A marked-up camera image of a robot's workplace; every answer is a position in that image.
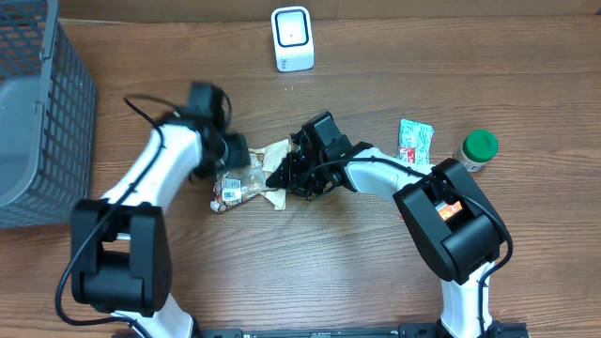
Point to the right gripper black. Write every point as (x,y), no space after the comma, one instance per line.
(291,165)

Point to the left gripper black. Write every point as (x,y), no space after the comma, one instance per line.
(239,152)

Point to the brown Pantree snack pouch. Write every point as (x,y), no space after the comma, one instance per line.
(238,186)

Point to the light green packet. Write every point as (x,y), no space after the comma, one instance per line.
(417,135)

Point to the orange snack packet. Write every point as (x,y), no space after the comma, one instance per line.
(447,211)

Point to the green lid jar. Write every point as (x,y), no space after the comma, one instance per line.
(477,149)

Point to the red snack bar wrapper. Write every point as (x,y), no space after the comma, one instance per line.
(407,153)

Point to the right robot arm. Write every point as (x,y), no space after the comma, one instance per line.
(455,229)

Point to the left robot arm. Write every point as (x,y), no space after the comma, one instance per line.
(121,268)

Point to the white barcode scanner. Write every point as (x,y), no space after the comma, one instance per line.
(292,36)

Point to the grey plastic mesh basket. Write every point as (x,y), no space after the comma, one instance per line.
(48,117)

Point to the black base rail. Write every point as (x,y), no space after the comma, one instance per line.
(319,333)

